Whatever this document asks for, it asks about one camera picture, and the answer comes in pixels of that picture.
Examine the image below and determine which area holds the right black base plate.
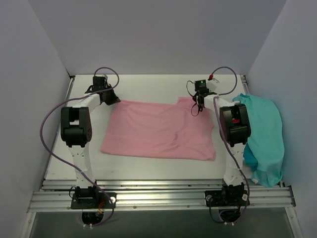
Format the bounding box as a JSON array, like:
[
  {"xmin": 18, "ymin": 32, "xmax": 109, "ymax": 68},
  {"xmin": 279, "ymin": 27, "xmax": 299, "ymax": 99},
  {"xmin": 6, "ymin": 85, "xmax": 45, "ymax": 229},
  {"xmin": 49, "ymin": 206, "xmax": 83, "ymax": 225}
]
[{"xmin": 204, "ymin": 190, "xmax": 250, "ymax": 207}]

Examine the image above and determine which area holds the black thin cable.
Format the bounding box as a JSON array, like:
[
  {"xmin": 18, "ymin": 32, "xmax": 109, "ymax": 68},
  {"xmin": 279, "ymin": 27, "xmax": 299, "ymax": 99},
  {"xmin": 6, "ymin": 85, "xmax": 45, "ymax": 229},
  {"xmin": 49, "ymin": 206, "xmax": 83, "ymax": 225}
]
[{"xmin": 186, "ymin": 80, "xmax": 205, "ymax": 117}]

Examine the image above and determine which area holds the aluminium mounting rail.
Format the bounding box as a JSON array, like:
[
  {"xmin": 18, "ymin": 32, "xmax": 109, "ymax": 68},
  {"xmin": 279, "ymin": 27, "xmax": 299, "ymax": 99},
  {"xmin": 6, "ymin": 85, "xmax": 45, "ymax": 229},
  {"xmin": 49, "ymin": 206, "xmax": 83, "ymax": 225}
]
[{"xmin": 28, "ymin": 179, "xmax": 296, "ymax": 212}]

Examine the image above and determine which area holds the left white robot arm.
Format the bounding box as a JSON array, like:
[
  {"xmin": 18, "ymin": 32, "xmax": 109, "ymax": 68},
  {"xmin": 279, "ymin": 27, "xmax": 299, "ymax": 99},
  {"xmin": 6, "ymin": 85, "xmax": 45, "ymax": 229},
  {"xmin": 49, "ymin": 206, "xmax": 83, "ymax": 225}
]
[{"xmin": 60, "ymin": 75, "xmax": 120, "ymax": 208}]

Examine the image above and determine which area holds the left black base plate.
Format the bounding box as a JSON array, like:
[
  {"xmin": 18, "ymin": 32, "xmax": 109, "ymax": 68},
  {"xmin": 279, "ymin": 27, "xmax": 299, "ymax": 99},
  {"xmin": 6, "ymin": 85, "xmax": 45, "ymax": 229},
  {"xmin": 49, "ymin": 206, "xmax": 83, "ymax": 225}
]
[{"xmin": 70, "ymin": 192, "xmax": 117, "ymax": 210}]

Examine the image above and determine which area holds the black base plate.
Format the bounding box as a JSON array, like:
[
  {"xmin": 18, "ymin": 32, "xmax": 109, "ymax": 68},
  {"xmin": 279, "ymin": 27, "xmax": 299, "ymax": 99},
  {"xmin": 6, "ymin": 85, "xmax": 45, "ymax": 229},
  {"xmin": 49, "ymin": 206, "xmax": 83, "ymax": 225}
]
[
  {"xmin": 70, "ymin": 192, "xmax": 117, "ymax": 210},
  {"xmin": 204, "ymin": 190, "xmax": 250, "ymax": 207}
]

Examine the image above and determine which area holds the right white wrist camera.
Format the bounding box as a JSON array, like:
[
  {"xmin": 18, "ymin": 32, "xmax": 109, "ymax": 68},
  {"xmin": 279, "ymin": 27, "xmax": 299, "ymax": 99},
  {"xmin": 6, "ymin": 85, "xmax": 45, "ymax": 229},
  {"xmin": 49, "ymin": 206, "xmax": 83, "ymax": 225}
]
[{"xmin": 207, "ymin": 74, "xmax": 219, "ymax": 91}]

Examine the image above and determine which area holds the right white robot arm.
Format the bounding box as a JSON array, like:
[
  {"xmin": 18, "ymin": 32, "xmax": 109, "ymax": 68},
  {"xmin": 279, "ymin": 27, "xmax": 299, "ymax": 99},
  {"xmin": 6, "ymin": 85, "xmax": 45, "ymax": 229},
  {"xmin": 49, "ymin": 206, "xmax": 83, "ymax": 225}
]
[{"xmin": 192, "ymin": 80, "xmax": 251, "ymax": 205}]

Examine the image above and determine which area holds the teal t shirt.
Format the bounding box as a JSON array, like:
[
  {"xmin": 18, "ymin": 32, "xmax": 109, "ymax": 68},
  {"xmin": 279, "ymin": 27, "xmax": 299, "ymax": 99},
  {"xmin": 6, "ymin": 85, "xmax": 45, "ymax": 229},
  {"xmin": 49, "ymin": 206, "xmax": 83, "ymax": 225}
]
[{"xmin": 233, "ymin": 94, "xmax": 285, "ymax": 187}]

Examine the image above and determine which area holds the pink t shirt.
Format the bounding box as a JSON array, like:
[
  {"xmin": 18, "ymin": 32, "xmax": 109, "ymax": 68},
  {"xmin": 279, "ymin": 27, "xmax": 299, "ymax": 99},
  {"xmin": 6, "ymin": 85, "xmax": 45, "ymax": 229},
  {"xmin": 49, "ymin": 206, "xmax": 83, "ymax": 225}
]
[{"xmin": 101, "ymin": 97, "xmax": 216, "ymax": 161}]

